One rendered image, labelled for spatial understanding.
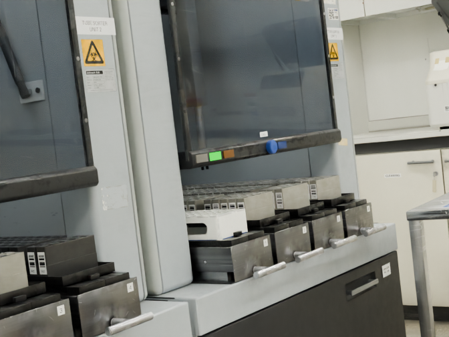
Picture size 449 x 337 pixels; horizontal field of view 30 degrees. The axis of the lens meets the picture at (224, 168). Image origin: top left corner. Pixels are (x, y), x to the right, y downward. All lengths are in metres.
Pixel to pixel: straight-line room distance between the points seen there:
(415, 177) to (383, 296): 1.88
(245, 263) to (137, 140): 0.32
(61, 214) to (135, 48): 0.34
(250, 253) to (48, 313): 0.52
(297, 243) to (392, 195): 2.27
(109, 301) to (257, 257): 0.42
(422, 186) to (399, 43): 1.01
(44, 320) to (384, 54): 3.66
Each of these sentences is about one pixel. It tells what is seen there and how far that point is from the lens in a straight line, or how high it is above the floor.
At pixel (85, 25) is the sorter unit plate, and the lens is 1.50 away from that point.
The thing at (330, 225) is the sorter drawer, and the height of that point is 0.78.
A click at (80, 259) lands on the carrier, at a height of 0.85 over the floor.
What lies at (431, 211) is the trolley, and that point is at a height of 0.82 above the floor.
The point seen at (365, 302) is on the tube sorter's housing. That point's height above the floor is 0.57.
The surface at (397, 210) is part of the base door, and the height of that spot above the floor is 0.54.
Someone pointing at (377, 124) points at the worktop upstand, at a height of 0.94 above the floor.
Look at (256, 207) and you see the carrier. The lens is 1.82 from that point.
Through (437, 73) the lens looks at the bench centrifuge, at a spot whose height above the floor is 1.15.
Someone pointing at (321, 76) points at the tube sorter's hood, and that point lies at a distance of 2.10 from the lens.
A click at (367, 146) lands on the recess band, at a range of 4.14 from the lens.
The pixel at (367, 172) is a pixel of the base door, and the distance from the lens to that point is 4.10.
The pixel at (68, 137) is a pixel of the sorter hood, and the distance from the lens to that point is 1.42.
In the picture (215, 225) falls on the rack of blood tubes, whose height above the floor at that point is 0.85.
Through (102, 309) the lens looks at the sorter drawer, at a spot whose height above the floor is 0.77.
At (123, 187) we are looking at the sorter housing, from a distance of 1.52.
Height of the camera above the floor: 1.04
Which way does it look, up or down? 3 degrees down
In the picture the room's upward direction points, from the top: 7 degrees counter-clockwise
